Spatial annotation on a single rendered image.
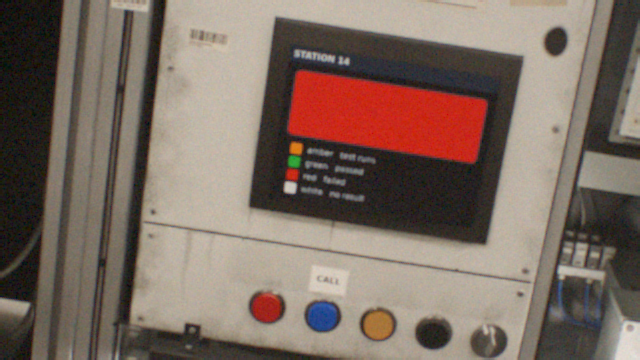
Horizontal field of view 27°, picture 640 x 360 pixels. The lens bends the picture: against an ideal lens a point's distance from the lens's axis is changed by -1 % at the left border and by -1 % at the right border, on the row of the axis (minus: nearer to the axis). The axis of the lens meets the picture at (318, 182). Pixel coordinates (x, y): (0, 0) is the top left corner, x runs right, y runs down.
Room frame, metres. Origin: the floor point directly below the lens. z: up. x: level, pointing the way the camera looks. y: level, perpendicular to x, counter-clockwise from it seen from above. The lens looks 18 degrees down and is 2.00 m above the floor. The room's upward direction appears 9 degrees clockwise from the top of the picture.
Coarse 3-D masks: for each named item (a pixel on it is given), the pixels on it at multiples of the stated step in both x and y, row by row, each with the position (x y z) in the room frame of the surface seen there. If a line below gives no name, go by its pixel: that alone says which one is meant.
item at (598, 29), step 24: (600, 0) 1.32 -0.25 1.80; (600, 24) 1.32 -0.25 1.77; (600, 48) 1.32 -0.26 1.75; (576, 96) 1.32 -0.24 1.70; (576, 120) 1.32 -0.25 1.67; (576, 144) 1.32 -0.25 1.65; (576, 168) 1.32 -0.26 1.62; (552, 216) 1.31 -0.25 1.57; (552, 240) 1.32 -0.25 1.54; (552, 264) 1.32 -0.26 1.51; (528, 312) 1.32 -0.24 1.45; (528, 336) 1.32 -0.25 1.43
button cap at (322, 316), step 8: (320, 304) 1.30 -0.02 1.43; (312, 312) 1.29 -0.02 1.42; (320, 312) 1.29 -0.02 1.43; (328, 312) 1.29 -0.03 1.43; (312, 320) 1.29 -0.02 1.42; (320, 320) 1.29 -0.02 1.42; (328, 320) 1.29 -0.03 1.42; (336, 320) 1.30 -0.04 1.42; (320, 328) 1.29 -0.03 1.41; (328, 328) 1.29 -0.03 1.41
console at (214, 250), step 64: (192, 0) 1.30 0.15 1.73; (256, 0) 1.30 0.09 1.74; (320, 0) 1.30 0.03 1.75; (384, 0) 1.30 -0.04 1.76; (448, 0) 1.30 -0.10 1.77; (512, 0) 1.30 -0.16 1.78; (576, 0) 1.31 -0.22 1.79; (192, 64) 1.30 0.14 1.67; (256, 64) 1.30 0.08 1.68; (448, 64) 1.29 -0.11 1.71; (512, 64) 1.29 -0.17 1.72; (576, 64) 1.30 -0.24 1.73; (192, 128) 1.30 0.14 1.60; (256, 128) 1.30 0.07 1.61; (512, 128) 1.30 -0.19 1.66; (192, 192) 1.30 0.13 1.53; (256, 192) 1.29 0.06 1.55; (512, 192) 1.30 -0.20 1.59; (192, 256) 1.30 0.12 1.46; (256, 256) 1.30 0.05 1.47; (320, 256) 1.30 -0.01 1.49; (384, 256) 1.30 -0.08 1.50; (448, 256) 1.30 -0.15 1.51; (512, 256) 1.30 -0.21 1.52; (192, 320) 1.30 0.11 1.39; (256, 320) 1.30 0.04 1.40; (384, 320) 1.29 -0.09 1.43; (448, 320) 1.30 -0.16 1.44; (512, 320) 1.30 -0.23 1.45
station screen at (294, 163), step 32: (288, 64) 1.28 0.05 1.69; (320, 64) 1.28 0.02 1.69; (352, 64) 1.28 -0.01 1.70; (384, 64) 1.28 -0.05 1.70; (288, 96) 1.28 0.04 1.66; (480, 96) 1.28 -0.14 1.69; (288, 128) 1.28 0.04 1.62; (480, 128) 1.28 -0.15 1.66; (288, 160) 1.28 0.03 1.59; (320, 160) 1.28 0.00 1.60; (352, 160) 1.28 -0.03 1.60; (384, 160) 1.28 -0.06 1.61; (416, 160) 1.28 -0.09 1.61; (448, 160) 1.28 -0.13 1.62; (480, 160) 1.28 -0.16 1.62; (288, 192) 1.28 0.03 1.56; (320, 192) 1.28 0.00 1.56; (352, 192) 1.28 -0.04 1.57; (384, 192) 1.28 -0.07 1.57; (416, 192) 1.28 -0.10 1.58; (448, 192) 1.28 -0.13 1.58; (448, 224) 1.28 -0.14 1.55
